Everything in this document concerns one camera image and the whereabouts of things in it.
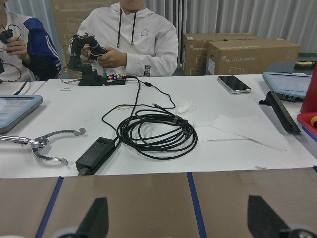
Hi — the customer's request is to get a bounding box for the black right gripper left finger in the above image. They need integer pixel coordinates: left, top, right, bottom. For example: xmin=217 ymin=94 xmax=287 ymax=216
xmin=75 ymin=197 xmax=109 ymax=238

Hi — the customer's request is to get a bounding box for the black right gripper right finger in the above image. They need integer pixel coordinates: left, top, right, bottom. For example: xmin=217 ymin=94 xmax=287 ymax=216
xmin=247 ymin=195 xmax=291 ymax=238

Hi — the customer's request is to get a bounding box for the black power adapter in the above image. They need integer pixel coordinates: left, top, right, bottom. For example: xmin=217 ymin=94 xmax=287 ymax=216
xmin=76 ymin=137 xmax=118 ymax=176

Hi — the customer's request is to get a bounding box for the metal reacher grabber tool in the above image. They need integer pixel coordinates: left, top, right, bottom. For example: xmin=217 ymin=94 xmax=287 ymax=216
xmin=0 ymin=128 xmax=86 ymax=166

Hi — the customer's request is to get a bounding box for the blue teach pendant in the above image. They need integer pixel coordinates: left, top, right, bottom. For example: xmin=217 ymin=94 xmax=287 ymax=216
xmin=0 ymin=95 xmax=43 ymax=134

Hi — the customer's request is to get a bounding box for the black smartphone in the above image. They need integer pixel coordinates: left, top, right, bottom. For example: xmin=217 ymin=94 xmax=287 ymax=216
xmin=218 ymin=75 xmax=251 ymax=94

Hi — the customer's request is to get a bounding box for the cardboard box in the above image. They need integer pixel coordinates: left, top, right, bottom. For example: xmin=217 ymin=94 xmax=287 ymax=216
xmin=206 ymin=39 xmax=300 ymax=75

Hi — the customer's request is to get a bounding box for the seated person blue jacket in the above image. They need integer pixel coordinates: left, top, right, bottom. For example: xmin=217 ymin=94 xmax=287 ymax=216
xmin=0 ymin=0 xmax=61 ymax=82

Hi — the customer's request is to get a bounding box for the person in white hoodie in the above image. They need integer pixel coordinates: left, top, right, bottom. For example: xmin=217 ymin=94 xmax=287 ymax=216
xmin=77 ymin=0 xmax=178 ymax=77

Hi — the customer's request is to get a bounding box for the coiled black cable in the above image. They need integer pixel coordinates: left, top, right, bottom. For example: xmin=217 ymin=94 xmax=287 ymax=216
xmin=101 ymin=103 xmax=199 ymax=160

